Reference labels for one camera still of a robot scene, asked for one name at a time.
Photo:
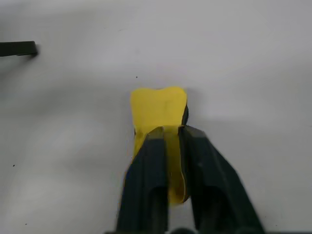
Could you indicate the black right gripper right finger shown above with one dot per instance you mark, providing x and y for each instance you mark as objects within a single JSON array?
[{"x": 209, "y": 175}]

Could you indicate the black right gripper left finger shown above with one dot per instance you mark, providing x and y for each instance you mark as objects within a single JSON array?
[{"x": 143, "y": 175}]

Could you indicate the yellow whiteboard eraser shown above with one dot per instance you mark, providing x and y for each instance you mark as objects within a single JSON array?
[{"x": 158, "y": 109}]

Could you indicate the black whiteboard frame bar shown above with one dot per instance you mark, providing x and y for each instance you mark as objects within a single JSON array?
[{"x": 18, "y": 48}]

